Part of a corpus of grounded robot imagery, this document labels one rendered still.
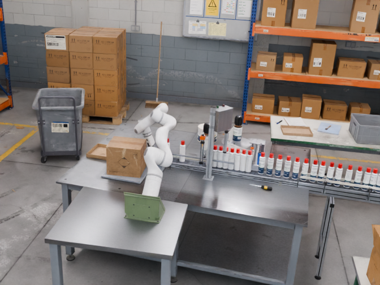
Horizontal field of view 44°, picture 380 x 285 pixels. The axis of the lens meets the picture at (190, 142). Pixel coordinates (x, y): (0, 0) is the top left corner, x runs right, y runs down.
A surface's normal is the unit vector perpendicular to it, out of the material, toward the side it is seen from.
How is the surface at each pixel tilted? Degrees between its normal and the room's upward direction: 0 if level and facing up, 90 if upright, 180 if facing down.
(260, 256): 1
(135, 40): 90
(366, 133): 90
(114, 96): 90
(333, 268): 0
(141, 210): 90
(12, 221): 0
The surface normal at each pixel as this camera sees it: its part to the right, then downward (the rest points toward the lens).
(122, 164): -0.13, 0.39
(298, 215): 0.05, -0.92
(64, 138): 0.18, 0.45
